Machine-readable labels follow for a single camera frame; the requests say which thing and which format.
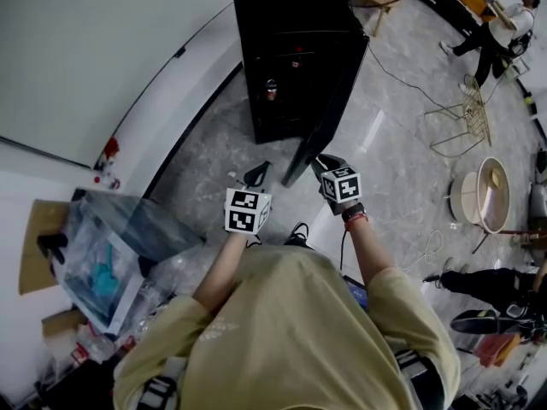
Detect black phone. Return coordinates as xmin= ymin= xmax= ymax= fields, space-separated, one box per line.
xmin=341 ymin=274 xmax=369 ymax=311

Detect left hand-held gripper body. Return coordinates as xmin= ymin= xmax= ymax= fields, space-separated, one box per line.
xmin=224 ymin=171 xmax=274 ymax=235

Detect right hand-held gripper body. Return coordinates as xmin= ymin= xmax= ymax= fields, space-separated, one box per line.
xmin=318 ymin=167 xmax=363 ymax=207

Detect black power cable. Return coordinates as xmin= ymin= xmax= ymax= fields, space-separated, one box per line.
xmin=367 ymin=44 xmax=467 ymax=110

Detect round wooden table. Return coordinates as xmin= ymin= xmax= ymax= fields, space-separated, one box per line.
xmin=352 ymin=0 xmax=411 ymax=38

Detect black mini fridge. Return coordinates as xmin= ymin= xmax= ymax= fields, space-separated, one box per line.
xmin=230 ymin=0 xmax=371 ymax=144

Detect black smartwatch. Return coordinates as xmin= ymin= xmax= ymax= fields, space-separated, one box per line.
xmin=340 ymin=202 xmax=368 ymax=224

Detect gold wire chair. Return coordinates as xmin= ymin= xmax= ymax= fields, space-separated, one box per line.
xmin=424 ymin=73 xmax=493 ymax=158

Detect small cardboard box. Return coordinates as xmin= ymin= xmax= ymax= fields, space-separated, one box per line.
xmin=41 ymin=309 xmax=89 ymax=337

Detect black bag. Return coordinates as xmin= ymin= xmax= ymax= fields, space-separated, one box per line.
xmin=33 ymin=356 xmax=125 ymax=410

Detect black backpack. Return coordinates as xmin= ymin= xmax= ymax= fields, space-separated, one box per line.
xmin=450 ymin=307 xmax=547 ymax=341

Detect clear plastic storage bin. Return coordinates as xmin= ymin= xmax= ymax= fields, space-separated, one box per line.
xmin=55 ymin=188 xmax=206 ymax=337

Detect white stool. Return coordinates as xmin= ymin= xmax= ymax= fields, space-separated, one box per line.
xmin=508 ymin=53 xmax=533 ymax=76

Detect person in olive shirt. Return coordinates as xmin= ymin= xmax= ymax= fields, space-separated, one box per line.
xmin=111 ymin=244 xmax=462 ymax=410

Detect dark red tripod stand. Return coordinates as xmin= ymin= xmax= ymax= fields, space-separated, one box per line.
xmin=472 ymin=227 xmax=547 ymax=255

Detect pile of clear plastic bottles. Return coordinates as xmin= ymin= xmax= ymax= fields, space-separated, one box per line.
xmin=70 ymin=254 xmax=197 ymax=362

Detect person's right forearm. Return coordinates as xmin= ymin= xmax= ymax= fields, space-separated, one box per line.
xmin=344 ymin=205 xmax=401 ymax=290

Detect white floor cable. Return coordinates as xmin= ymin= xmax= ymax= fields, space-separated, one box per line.
xmin=401 ymin=230 xmax=444 ymax=275

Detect round beige side table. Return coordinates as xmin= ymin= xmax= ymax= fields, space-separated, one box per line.
xmin=448 ymin=155 xmax=512 ymax=235

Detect person's left forearm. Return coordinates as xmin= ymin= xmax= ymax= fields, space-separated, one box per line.
xmin=191 ymin=231 xmax=249 ymax=315

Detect orange folder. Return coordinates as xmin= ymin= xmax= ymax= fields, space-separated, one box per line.
xmin=476 ymin=333 xmax=522 ymax=369

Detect teal plastic brush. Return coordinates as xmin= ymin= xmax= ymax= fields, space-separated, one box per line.
xmin=91 ymin=245 xmax=121 ymax=298

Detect black white sneaker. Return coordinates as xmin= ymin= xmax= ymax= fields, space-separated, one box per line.
xmin=285 ymin=222 xmax=309 ymax=247

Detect red wristband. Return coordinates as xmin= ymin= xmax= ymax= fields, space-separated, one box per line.
xmin=344 ymin=214 xmax=369 ymax=232

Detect black grey harness strap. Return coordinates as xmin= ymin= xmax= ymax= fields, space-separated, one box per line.
xmin=395 ymin=350 xmax=445 ymax=410
xmin=136 ymin=356 xmax=185 ymax=410

